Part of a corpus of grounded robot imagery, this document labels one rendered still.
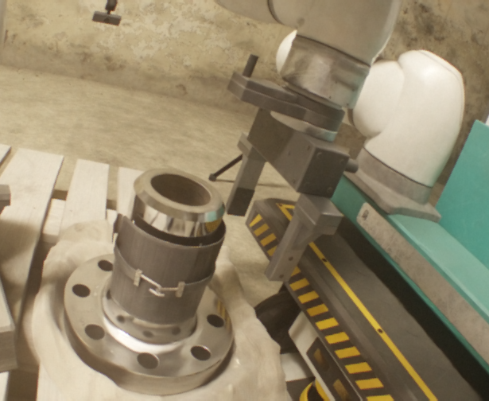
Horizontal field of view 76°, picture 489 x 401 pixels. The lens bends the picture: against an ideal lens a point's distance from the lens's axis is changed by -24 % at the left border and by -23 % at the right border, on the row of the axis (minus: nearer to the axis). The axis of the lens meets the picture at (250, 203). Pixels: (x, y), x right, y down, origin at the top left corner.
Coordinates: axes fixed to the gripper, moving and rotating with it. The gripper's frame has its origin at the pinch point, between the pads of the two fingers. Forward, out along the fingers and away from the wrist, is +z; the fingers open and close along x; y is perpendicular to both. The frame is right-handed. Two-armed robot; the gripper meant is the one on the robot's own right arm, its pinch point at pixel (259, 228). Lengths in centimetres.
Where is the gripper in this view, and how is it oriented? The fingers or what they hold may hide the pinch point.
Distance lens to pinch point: 46.8
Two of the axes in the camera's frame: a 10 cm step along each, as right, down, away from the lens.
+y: 8.6, 1.3, 4.9
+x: -3.7, -5.1, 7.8
